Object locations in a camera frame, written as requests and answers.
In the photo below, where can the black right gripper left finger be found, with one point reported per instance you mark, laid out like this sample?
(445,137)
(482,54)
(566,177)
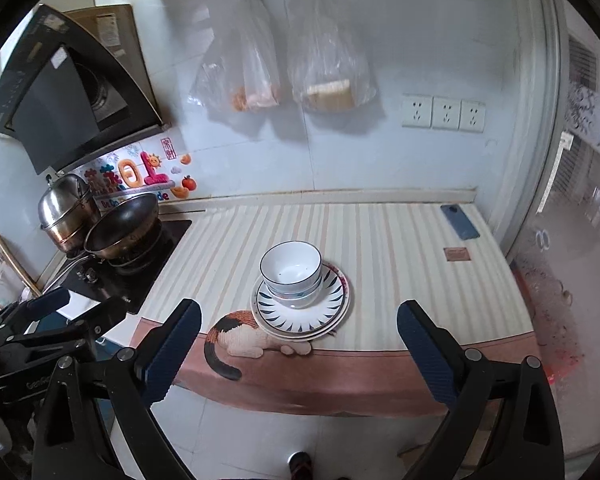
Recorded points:
(72,443)

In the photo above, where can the wooden rolling pin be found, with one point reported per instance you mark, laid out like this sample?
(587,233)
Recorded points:
(18,268)

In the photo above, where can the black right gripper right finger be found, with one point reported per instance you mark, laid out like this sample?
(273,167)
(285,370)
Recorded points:
(525,442)

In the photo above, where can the dark steel wok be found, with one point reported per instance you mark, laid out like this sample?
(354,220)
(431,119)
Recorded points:
(120,236)

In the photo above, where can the glass sliding door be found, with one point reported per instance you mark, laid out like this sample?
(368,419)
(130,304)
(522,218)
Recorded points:
(557,252)

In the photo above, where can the white wall socket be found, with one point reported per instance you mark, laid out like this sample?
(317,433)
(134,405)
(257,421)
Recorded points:
(416,111)
(472,116)
(445,113)

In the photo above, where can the white bowl red flowers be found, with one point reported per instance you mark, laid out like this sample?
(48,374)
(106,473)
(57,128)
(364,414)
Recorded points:
(297,303)

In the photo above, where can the plastic bag with bread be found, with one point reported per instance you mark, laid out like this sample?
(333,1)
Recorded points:
(327,66)

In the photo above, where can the white plate pink flowers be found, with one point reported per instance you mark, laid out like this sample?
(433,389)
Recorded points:
(300,329)

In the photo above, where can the black range hood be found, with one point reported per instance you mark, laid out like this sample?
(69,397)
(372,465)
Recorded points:
(66,98)

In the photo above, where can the plastic bag with orange food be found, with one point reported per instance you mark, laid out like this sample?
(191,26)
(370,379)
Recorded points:
(239,72)

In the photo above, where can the white middle wall socket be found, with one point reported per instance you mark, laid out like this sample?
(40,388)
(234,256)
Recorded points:
(445,113)

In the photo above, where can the colourful cartoon wall sticker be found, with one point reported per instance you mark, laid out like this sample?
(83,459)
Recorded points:
(160,165)

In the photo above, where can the stainless steel lidded pot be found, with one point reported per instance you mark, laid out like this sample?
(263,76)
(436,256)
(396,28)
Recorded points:
(67,212)

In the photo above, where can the white bowl blue floral outside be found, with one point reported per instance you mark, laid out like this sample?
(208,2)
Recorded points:
(309,292)

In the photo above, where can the blue grey smartphone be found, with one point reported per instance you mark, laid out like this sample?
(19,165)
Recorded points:
(459,221)

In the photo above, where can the white bowl grey rim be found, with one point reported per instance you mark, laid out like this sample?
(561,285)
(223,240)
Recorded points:
(291,266)

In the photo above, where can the white left wall socket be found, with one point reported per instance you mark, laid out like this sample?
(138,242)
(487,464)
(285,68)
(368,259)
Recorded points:
(416,111)

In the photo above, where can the white right wall socket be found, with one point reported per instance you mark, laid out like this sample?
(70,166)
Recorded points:
(472,116)

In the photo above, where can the brown label patch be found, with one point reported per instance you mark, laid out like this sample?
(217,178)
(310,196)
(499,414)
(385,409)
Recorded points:
(457,254)

